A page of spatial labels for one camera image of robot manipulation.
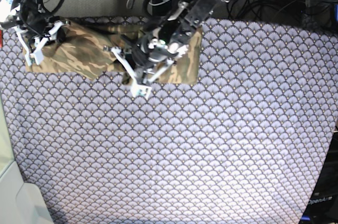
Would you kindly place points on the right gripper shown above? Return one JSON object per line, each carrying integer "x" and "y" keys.
{"x": 58, "y": 38}

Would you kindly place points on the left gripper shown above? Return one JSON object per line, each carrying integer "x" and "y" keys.
{"x": 145, "y": 55}

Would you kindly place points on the camouflage T-shirt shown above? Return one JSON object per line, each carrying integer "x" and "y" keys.
{"x": 82, "y": 52}

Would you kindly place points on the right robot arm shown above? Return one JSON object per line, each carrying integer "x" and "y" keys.
{"x": 33, "y": 19}

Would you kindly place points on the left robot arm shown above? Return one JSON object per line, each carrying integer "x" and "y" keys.
{"x": 166, "y": 38}

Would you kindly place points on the black box under table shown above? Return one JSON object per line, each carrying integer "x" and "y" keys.
{"x": 160, "y": 7}

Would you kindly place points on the fan pattern tablecloth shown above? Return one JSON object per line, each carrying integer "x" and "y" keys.
{"x": 245, "y": 144}

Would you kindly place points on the white plastic bin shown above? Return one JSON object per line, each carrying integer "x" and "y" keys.
{"x": 21, "y": 202}

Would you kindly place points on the black OpenArm case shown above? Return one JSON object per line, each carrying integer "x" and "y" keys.
{"x": 322, "y": 206}

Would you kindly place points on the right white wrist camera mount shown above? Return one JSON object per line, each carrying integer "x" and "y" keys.
{"x": 36, "y": 55}

